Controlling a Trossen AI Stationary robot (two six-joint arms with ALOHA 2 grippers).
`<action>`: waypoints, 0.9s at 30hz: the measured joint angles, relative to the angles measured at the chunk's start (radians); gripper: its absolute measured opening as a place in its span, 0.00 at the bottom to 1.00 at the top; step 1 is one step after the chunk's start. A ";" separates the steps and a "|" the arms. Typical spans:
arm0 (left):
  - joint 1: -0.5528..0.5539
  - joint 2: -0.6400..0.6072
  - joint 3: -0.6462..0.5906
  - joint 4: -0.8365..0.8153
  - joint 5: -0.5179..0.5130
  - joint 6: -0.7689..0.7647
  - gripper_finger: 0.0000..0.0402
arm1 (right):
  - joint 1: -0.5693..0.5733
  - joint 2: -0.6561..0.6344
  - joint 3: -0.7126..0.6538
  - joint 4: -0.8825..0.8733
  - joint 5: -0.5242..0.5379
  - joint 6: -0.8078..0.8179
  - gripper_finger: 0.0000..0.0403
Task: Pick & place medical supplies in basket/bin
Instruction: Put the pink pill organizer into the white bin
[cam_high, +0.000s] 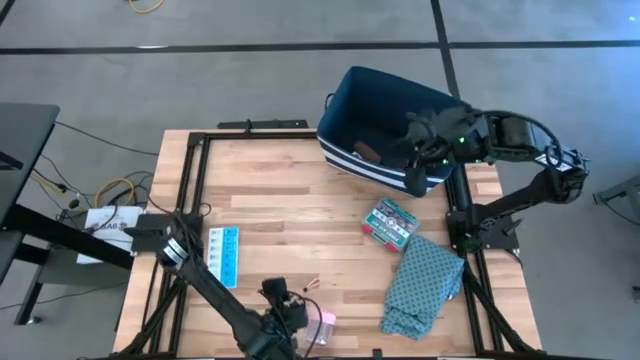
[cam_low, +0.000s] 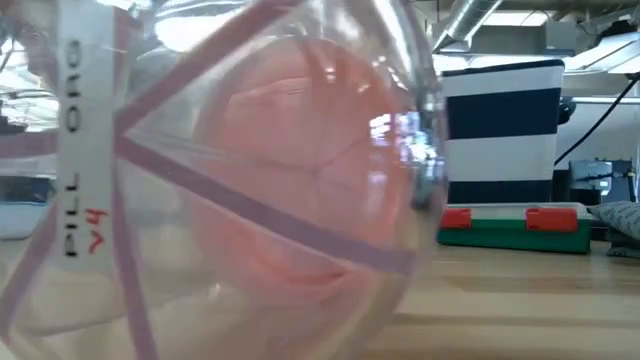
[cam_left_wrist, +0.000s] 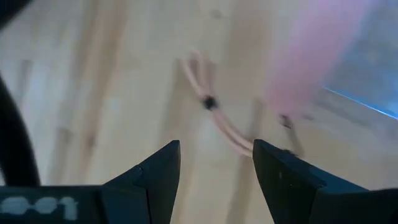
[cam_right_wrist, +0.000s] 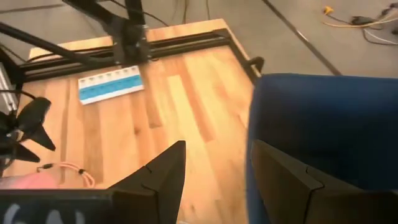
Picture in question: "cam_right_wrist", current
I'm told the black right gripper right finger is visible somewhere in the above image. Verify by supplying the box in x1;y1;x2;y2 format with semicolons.
250;139;398;224

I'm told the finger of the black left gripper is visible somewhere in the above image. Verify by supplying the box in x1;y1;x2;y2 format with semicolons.
12;144;41;164
17;96;57;152

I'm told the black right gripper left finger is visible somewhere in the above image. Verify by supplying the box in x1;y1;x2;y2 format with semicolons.
107;139;187;224

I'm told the navy basket with white stripes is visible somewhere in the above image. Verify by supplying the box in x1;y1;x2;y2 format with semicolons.
245;73;398;224

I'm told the black aluminium table frame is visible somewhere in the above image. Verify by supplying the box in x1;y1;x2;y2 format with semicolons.
0;21;265;86

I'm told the yellow floor cable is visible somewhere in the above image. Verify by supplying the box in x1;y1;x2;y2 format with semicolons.
322;6;398;29

